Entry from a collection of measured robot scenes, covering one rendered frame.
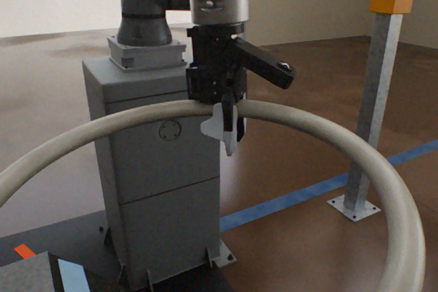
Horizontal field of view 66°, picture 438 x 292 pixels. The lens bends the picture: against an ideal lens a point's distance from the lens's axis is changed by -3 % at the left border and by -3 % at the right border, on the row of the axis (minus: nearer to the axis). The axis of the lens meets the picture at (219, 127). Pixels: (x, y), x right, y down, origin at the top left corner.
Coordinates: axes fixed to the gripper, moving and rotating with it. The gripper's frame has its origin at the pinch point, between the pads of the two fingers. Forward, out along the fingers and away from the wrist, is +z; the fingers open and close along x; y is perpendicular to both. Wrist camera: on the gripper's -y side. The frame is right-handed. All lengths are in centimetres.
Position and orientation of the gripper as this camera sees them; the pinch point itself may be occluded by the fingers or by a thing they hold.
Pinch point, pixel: (238, 142)
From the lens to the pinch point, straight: 60.8
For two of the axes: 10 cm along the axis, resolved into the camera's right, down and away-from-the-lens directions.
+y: -9.5, -0.8, 3.1
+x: -3.1, 3.9, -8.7
